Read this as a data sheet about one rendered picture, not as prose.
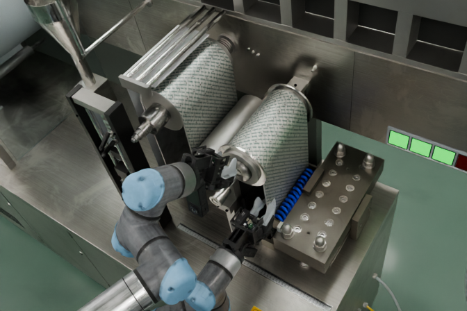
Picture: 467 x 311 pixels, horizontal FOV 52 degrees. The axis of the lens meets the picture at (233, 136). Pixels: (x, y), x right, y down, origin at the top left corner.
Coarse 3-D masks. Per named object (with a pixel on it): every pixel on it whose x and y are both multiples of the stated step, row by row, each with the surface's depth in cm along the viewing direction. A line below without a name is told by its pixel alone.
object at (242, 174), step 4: (228, 164) 122; (236, 164) 120; (240, 164) 120; (244, 164) 120; (236, 168) 122; (240, 168) 120; (244, 168) 120; (248, 168) 120; (240, 172) 122; (244, 172) 121; (248, 172) 120; (236, 176) 125; (240, 176) 123; (244, 176) 122; (248, 176) 121; (240, 180) 125; (244, 180) 124
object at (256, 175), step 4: (292, 92) 131; (300, 100) 131; (224, 152) 122; (228, 152) 121; (232, 152) 120; (236, 152) 120; (232, 156) 121; (236, 156) 120; (240, 156) 119; (244, 156) 119; (224, 160) 125; (240, 160) 120; (244, 160) 119; (248, 160) 118; (248, 164) 119; (252, 164) 119; (252, 168) 119; (256, 168) 119; (252, 172) 120; (256, 172) 120; (252, 176) 122; (256, 176) 121; (248, 180) 125; (252, 180) 124; (256, 180) 122
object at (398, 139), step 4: (392, 132) 130; (392, 136) 131; (396, 136) 130; (400, 136) 129; (404, 136) 128; (392, 140) 132; (396, 140) 131; (400, 140) 130; (404, 140) 129; (396, 144) 132; (400, 144) 131; (404, 144) 131; (404, 148) 131
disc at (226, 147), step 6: (228, 144) 120; (222, 150) 123; (228, 150) 122; (234, 150) 120; (240, 150) 118; (246, 156) 119; (252, 156) 117; (258, 162) 118; (258, 168) 119; (264, 174) 120; (258, 180) 124; (264, 180) 122
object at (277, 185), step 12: (300, 144) 137; (288, 156) 132; (300, 156) 141; (276, 168) 128; (288, 168) 136; (300, 168) 144; (276, 180) 131; (288, 180) 139; (264, 192) 128; (276, 192) 134; (288, 192) 143; (276, 204) 137
